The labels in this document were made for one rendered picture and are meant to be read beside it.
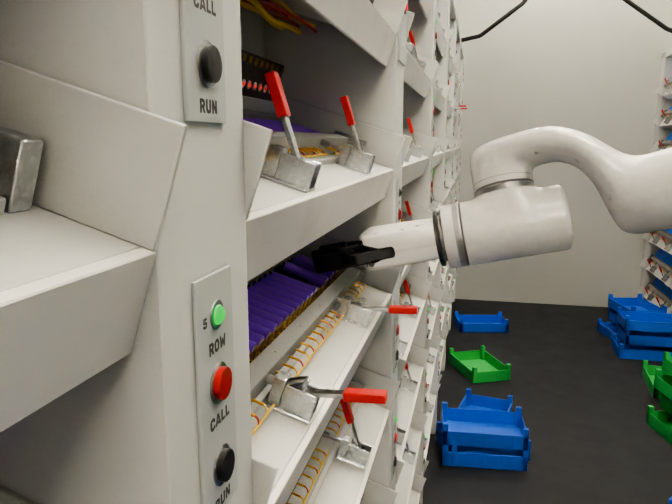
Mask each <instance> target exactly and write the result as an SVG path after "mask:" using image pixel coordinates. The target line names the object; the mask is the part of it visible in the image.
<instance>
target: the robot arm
mask: <svg viewBox="0 0 672 504"><path fill-rule="evenodd" d="M553 162H562V163H567V164H570V165H573V166H575V167H577V168H578V169H580V170H581V171H582V172H583V173H584V174H586V175H587V177H588V178H589V179H590V180H591V181H592V183H593V184H594V186H595V187H596V189H597V191H598V192H599V194H600V196H601V198H602V200H603V201H604V203H605V205H606V207H607V209H608V211H609V213H610V215H611V217H612V218H613V220H614V222H615V223H616V224H617V226H618V227H619V228H620V229H621V230H623V231H625V232H627V233H633V234H642V233H650V232H655V231H661V230H666V229H671V228H672V147H671V148H668V149H664V150H660V151H657V152H653V153H649V154H645V155H636V156H635V155H628V154H625V153H622V152H620V151H617V150H615V149H614V148H612V147H610V146H608V145H607V144H605V143H603V142H601V141H600V140H598V139H596V138H594V137H592V136H590V135H588V134H586V133H583V132H580V131H577V130H574V129H570V128H565V127H558V126H545V127H538V128H533V129H529V130H525V131H521V132H518V133H514V134H511V135H508V136H505V137H500V138H498V139H495V140H493V141H490V142H486V143H485V144H483V145H481V146H480V147H478V148H477V149H476V150H475V151H474V152H473V154H472V156H471V160H470V168H471V176H472V182H473V187H474V193H475V197H474V199H473V200H470V201H466V202H460V203H455V204H450V205H444V206H440V214H439V215H438V212H437V210H436V211H433V212H432V214H433V215H432V219H421V220H413V221H406V222H400V223H394V224H387V225H380V226H373V227H370V228H368V229H367V230H365V231H364V232H363V233H362V234H361V235H360V236H359V240H355V241H349V242H347V246H346V241H344V242H338V243H332V244H327V245H321V246H320V247H319V249H318V250H314V251H312V253H311V254H312V259H313V263H314V268H315V272H316V273H323V272H329V271H335V270H341V269H344V268H349V267H355V266H360V265H365V268H366V269H367V270H380V269H388V268H394V267H400V266H406V265H411V264H416V263H422V262H423V263H424V262H427V261H432V260H437V259H439V260H440V263H441V266H446V265H447V261H448V262H449V265H450V267H451V268H457V267H464V266H469V265H476V264H482V263H489V262H495V261H501V260H507V259H514V258H520V257H526V256H533V255H539V254H545V253H552V252H558V251H564V250H569V249H570V248H571V247H572V244H573V223H572V216H571V211H570V206H569V202H568V199H567V196H566V194H565V191H564V190H563V188H562V187H561V186H560V185H552V186H546V187H536V186H535V184H534V180H533V174H532V172H533V169H534V168H535V167H537V166H540V165H543V164H547V163H553Z"/></svg>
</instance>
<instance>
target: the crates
mask: <svg viewBox="0 0 672 504"><path fill-rule="evenodd" d="M608 307H609V310H608V319H609V320H611V321H612V322H602V320H603V319H601V318H598V326H597V331H598V332H600V333H601V334H603V335H604V336H606V337H607V338H609V339H610V340H611V347H612V349H613V350H614V352H615V353H616V355H617V356H618V358H620V359H634V360H643V368H642V376H643V378H644V380H645V382H646V384H647V386H648V388H649V391H650V393H651V395H652V397H653V398H656V399H660V406H661V407H662V408H663V409H664V410H666V411H654V406H652V405H648V407H647V416H646V424H648V425H649V426H650V427H651V428H652V429H653V430H654V431H656V432H657V433H658V434H659V435H660V436H661V437H662V438H664V439H665V440H666V441H667V442H668V443H669V444H670V445H672V312H671V314H670V313H667V306H662V308H661V307H659V306H657V305H655V304H653V303H651V302H649V301H647V300H645V299H643V298H642V294H638V296H637V297H636V298H613V294H609V296H608ZM454 323H455V325H456V327H457V328H458V330H459V332H495V333H508V330H509V320H508V319H504V318H503V317H502V312H501V311H498V315H458V311H455V317H454ZM648 360H649V361H663V362H662V366H654V365H648ZM449 363H451V364H452V365H453V366H454V367H455V368H456V369H457V370H458V371H460V372H461V373H462V374H463V375H464V376H465V377H466V378H468V379H469V380H470V381H471V382H472V383H483V382H494V381H505V380H511V364H510V363H508V364H506V365H504V364H503V363H502V362H500V361H499V360H497V359H496V358H495V357H493V356H492V355H491V354H489V353H488V352H486V351H485V346H484V345H481V347H480V350H472V351H459V352H454V348H449ZM512 405H513V396H512V395H508V399H507V400H504V399H498V398H492V397H486V396H480V395H474V394H471V389H470V388H467V389H466V395H465V397H464V398H463V400H462V402H461V403H460V405H459V407H458V408H448V407H447V402H445V401H442V421H437V425H436V441H437V443H438V444H439V446H440V448H441V455H442V465H444V466H458V467H472V468H486V469H500V470H514V471H527V465H528V461H530V453H531V441H530V440H529V428H526V427H525V423H524V420H523V417H522V407H521V406H516V412H512Z"/></svg>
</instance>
